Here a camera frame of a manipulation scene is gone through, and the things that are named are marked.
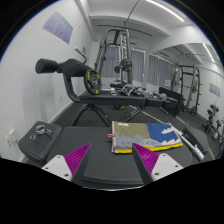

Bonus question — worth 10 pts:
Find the grey cable machine rack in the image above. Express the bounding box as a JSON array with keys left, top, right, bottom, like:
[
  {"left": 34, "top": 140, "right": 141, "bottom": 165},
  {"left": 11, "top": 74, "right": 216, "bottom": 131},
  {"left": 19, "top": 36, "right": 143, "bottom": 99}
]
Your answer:
[{"left": 94, "top": 28, "right": 134, "bottom": 88}]

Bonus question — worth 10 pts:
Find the silver barbell bar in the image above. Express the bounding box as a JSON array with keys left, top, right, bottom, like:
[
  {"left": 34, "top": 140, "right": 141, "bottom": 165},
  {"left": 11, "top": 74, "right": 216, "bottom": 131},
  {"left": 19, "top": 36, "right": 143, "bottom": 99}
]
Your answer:
[{"left": 173, "top": 128, "right": 206, "bottom": 162}]

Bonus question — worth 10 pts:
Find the black padded weight bench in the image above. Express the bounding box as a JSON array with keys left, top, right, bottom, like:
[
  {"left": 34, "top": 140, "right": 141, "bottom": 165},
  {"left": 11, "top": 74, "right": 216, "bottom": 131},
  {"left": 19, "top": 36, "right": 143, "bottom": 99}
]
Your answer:
[{"left": 18, "top": 120, "right": 194, "bottom": 191}]

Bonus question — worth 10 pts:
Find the black bench with roller pads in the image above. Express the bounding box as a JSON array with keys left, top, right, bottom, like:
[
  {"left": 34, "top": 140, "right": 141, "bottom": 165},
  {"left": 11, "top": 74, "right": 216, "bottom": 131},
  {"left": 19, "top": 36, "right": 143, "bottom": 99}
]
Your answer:
[{"left": 34, "top": 58, "right": 183, "bottom": 128}]

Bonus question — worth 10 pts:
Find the black upright padded block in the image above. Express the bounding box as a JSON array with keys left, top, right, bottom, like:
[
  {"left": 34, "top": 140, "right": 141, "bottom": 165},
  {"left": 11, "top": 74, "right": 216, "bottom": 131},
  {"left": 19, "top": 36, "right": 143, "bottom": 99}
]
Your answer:
[{"left": 159, "top": 87, "right": 184, "bottom": 116}]

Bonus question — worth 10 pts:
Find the white wall socket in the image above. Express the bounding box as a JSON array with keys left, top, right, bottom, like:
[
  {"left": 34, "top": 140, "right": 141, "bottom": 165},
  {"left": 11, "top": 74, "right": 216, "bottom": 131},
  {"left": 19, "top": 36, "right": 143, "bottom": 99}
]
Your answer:
[{"left": 4, "top": 129, "right": 18, "bottom": 148}]

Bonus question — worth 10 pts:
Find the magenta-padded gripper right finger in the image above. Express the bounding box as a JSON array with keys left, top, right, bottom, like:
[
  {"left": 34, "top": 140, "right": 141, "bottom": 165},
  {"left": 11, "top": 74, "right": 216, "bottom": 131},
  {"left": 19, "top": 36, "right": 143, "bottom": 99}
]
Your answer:
[{"left": 132, "top": 143, "right": 184, "bottom": 184}]

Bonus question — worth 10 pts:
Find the patterned blue and olive towel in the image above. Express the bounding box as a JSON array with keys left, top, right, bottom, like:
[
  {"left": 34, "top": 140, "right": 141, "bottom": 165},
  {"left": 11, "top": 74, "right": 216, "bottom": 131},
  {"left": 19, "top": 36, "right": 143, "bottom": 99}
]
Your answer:
[{"left": 107, "top": 120, "right": 184, "bottom": 154}]

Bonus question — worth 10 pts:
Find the black padded seat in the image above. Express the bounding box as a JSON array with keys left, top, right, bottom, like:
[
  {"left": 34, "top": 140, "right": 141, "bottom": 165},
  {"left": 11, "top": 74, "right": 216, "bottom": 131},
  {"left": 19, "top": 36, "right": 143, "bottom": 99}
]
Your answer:
[{"left": 181, "top": 124, "right": 209, "bottom": 158}]

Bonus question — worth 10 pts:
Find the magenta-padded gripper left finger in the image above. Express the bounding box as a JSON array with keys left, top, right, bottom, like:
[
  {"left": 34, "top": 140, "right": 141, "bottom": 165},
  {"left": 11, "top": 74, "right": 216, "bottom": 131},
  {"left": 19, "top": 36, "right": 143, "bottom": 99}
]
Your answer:
[{"left": 41, "top": 143, "right": 92, "bottom": 183}]

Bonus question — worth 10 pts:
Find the grey window curtain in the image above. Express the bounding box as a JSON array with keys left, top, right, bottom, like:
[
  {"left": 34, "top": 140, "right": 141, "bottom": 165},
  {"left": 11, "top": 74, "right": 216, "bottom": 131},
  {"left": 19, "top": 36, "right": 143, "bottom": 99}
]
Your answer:
[
  {"left": 101, "top": 46, "right": 146, "bottom": 83},
  {"left": 148, "top": 53, "right": 174, "bottom": 87}
]

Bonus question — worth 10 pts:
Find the purple wall poster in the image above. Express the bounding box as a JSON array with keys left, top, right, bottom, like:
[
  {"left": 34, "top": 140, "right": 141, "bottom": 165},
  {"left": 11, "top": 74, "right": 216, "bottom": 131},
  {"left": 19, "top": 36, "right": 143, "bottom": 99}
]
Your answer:
[{"left": 42, "top": 11, "right": 74, "bottom": 45}]

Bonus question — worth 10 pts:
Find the black and yellow weight plate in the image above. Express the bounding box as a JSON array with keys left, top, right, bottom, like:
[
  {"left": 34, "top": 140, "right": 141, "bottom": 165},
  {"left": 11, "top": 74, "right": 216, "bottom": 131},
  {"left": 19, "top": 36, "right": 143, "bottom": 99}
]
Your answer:
[{"left": 83, "top": 68, "right": 102, "bottom": 95}]

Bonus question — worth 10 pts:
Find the long ceiling light strip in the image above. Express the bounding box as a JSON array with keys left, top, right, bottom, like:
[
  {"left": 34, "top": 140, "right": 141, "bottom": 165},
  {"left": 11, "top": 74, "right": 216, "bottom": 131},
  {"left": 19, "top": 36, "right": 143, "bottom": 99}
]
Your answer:
[{"left": 146, "top": 0, "right": 185, "bottom": 23}]

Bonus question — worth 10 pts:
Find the metal spring collar clip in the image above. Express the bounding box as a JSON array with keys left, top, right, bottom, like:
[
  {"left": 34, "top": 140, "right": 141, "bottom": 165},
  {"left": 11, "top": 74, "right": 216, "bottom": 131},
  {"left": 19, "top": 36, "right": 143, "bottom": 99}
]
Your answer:
[{"left": 29, "top": 124, "right": 53, "bottom": 141}]

